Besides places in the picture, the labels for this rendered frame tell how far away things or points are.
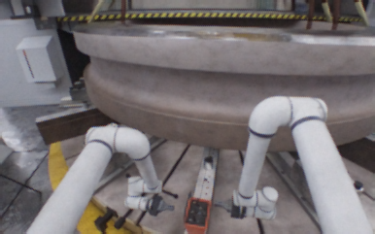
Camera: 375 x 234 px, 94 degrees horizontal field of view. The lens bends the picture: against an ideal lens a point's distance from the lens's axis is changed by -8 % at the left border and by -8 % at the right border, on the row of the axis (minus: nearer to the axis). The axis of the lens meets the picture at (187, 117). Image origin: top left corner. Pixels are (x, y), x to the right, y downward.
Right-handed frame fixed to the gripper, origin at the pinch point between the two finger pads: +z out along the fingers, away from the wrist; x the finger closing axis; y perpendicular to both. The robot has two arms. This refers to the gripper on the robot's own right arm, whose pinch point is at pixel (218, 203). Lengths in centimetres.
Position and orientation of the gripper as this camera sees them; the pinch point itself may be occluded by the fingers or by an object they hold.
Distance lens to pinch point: 128.9
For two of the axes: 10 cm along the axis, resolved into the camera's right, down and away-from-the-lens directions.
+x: -2.2, 4.8, -8.5
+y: 0.0, -8.7, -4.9
